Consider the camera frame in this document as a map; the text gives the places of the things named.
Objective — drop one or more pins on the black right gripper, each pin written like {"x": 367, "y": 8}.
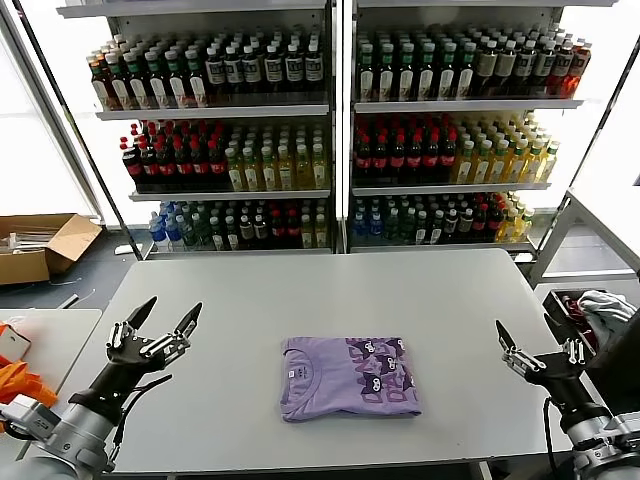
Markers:
{"x": 560, "y": 380}

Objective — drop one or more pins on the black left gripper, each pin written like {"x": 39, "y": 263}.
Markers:
{"x": 125, "y": 372}

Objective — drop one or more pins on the purple printed t-shirt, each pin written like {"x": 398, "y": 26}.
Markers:
{"x": 325, "y": 385}

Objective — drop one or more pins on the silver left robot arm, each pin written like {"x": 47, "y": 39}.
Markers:
{"x": 75, "y": 430}

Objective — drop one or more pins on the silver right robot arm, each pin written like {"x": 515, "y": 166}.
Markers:
{"x": 595, "y": 430}

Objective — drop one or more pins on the black crate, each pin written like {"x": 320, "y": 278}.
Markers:
{"x": 555, "y": 305}

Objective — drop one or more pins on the red cloth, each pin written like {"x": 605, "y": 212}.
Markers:
{"x": 575, "y": 312}

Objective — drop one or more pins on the white grey cloth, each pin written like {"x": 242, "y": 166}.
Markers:
{"x": 605, "y": 305}

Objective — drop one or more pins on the white floor bar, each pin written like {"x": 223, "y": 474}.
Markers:
{"x": 69, "y": 300}

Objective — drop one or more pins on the small white floor item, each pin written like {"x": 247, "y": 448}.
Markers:
{"x": 121, "y": 249}

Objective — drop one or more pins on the blue water bottle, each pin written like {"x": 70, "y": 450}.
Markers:
{"x": 156, "y": 231}
{"x": 173, "y": 228}
{"x": 375, "y": 226}
{"x": 359, "y": 226}

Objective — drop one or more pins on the green soda bottle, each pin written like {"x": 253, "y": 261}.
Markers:
{"x": 189, "y": 230}
{"x": 392, "y": 225}
{"x": 203, "y": 230}
{"x": 407, "y": 225}

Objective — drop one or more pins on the open cardboard box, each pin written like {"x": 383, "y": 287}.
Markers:
{"x": 75, "y": 235}

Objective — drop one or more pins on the green cap yellow juice bottle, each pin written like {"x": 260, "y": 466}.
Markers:
{"x": 320, "y": 169}
{"x": 549, "y": 162}
{"x": 509, "y": 227}
{"x": 251, "y": 172}
{"x": 269, "y": 171}
{"x": 306, "y": 232}
{"x": 286, "y": 171}
{"x": 303, "y": 170}
{"x": 525, "y": 225}
{"x": 235, "y": 172}
{"x": 532, "y": 164}
{"x": 321, "y": 231}
{"x": 515, "y": 165}
{"x": 465, "y": 167}
{"x": 481, "y": 167}
{"x": 498, "y": 166}

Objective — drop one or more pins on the orange cloth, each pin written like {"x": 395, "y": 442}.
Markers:
{"x": 20, "y": 375}

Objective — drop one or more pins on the small white orange box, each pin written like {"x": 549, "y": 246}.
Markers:
{"x": 12, "y": 345}

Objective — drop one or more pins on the red cap cola bottle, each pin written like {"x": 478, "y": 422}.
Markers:
{"x": 201, "y": 165}
{"x": 398, "y": 159}
{"x": 217, "y": 165}
{"x": 184, "y": 166}
{"x": 432, "y": 159}
{"x": 380, "y": 159}
{"x": 414, "y": 159}
{"x": 168, "y": 166}
{"x": 134, "y": 167}
{"x": 278, "y": 230}
{"x": 449, "y": 158}
{"x": 293, "y": 229}
{"x": 495, "y": 220}
{"x": 363, "y": 159}
{"x": 151, "y": 167}
{"x": 480, "y": 221}

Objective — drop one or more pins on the dark bottle beige label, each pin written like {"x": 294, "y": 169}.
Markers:
{"x": 486, "y": 67}
{"x": 466, "y": 220}
{"x": 451, "y": 221}
{"x": 261, "y": 227}
{"x": 505, "y": 65}
{"x": 246, "y": 228}

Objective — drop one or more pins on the white tubes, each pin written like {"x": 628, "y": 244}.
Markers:
{"x": 30, "y": 235}

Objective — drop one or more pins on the grey metal shelf rack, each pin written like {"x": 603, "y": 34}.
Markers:
{"x": 215, "y": 111}
{"x": 465, "y": 106}

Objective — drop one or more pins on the green cap dark tea bottle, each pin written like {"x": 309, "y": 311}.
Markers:
{"x": 466, "y": 77}
{"x": 446, "y": 77}
{"x": 197, "y": 80}
{"x": 120, "y": 85}
{"x": 427, "y": 77}
{"x": 139, "y": 82}
{"x": 178, "y": 81}
{"x": 407, "y": 77}
{"x": 367, "y": 77}
{"x": 387, "y": 77}
{"x": 159, "y": 82}

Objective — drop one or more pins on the orange red tea bottle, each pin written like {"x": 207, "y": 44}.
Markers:
{"x": 100, "y": 85}

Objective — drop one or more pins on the dark bottle blue white label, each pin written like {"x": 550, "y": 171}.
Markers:
{"x": 252, "y": 69}
{"x": 234, "y": 70}
{"x": 274, "y": 68}
{"x": 524, "y": 65}
{"x": 216, "y": 70}
{"x": 544, "y": 64}
{"x": 314, "y": 66}
{"x": 561, "y": 65}
{"x": 294, "y": 67}

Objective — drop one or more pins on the red drink bottle white cap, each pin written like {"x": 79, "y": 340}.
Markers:
{"x": 579, "y": 65}

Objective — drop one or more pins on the grey metal frame table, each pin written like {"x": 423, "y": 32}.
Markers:
{"x": 549, "y": 245}

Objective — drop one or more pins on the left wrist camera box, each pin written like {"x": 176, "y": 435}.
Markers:
{"x": 27, "y": 415}

